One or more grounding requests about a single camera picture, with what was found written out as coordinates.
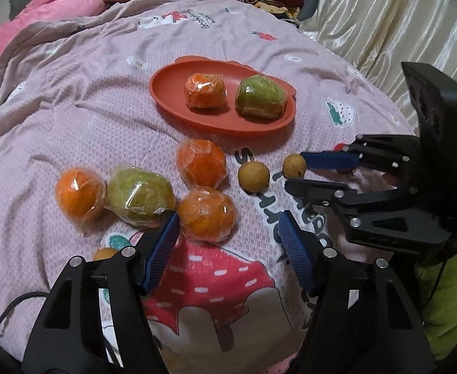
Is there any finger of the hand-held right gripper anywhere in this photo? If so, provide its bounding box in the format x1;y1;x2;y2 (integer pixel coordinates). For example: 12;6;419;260
300;134;421;182
285;178;421;227

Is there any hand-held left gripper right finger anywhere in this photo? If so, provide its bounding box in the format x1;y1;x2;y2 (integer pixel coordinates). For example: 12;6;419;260
278;210;435;374

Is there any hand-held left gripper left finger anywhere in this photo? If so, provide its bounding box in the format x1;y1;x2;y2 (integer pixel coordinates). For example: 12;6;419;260
21;211;181;374

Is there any red tomato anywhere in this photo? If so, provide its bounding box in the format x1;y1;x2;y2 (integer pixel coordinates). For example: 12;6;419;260
333;143;359;176

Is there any brown longan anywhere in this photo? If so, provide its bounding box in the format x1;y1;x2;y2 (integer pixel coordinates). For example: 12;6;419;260
238;161;270;193
282;154;307;180

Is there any plastic-wrapped green fruit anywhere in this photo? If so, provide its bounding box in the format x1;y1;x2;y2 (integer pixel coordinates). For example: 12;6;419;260
235;75;288;119
104;165;177;227

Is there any red-orange plate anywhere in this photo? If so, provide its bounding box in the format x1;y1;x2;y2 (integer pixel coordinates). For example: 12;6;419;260
149;55;297;138

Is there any person's right forearm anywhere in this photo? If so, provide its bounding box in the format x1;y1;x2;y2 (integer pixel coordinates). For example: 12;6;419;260
413;237;457;361

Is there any plastic-wrapped orange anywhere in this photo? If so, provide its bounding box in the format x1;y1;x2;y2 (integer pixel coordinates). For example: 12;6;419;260
176;139;228;188
177;186;237;242
55;167;107;221
185;73;228;110

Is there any small orange round fruit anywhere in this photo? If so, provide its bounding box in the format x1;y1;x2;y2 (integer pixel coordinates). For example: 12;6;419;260
93;247;120;262

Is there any cream satin curtain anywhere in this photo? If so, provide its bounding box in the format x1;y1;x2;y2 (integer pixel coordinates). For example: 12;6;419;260
298;0;457;125

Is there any grey pillow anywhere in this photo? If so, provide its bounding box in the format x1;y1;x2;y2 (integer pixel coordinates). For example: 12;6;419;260
300;0;320;22

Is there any pink printed blanket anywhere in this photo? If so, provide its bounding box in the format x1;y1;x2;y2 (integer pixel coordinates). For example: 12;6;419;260
0;0;416;374

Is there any black cable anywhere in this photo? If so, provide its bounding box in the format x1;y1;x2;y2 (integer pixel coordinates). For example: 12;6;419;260
0;291;52;336
419;226;457;312

